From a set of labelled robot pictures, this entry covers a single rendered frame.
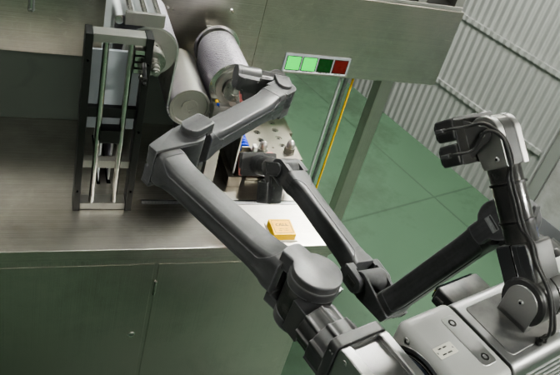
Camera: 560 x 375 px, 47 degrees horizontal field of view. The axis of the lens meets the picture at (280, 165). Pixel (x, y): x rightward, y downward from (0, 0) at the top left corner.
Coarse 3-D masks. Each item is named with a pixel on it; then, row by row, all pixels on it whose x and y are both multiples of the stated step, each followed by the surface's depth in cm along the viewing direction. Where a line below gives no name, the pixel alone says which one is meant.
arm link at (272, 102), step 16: (256, 96) 142; (272, 96) 143; (288, 96) 147; (224, 112) 131; (240, 112) 133; (256, 112) 136; (272, 112) 143; (192, 128) 116; (208, 128) 119; (224, 128) 126; (240, 128) 131; (208, 144) 121; (224, 144) 128
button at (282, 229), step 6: (270, 222) 192; (276, 222) 193; (282, 222) 194; (288, 222) 194; (270, 228) 191; (276, 228) 191; (282, 228) 191; (288, 228) 192; (276, 234) 189; (282, 234) 189; (288, 234) 190; (294, 234) 191
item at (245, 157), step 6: (246, 156) 181; (252, 156) 182; (258, 156) 179; (270, 156) 184; (276, 156) 184; (246, 162) 181; (252, 162) 179; (246, 168) 182; (252, 168) 180; (246, 174) 182; (252, 174) 182; (258, 174) 179
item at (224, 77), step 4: (228, 72) 182; (224, 76) 182; (228, 76) 182; (220, 80) 182; (224, 80) 183; (216, 84) 183; (220, 84) 183; (216, 88) 184; (220, 88) 184; (216, 92) 184; (220, 92) 185; (220, 96) 185; (220, 100) 186; (224, 100) 187; (232, 104) 188; (236, 104) 189
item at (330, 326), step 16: (304, 320) 89; (320, 320) 89; (336, 320) 89; (304, 336) 89; (320, 336) 87; (336, 336) 86; (352, 336) 84; (368, 336) 85; (320, 352) 85; (336, 352) 82; (320, 368) 85
